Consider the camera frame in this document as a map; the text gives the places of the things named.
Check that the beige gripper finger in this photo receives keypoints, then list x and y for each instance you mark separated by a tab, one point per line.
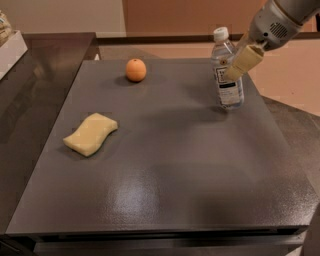
246	59
245	39

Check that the grey robot gripper body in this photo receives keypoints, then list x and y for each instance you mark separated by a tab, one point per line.
270	27

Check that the orange fruit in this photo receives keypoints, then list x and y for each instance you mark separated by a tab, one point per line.
136	70

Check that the yellow sponge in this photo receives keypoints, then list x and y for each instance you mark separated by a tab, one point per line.
90	135

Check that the dark side counter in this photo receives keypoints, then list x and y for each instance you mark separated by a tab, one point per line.
31	96

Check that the white box on counter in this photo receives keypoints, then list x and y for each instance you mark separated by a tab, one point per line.
11	52

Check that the packaged item on box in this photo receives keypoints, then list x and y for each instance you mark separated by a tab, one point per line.
5	28

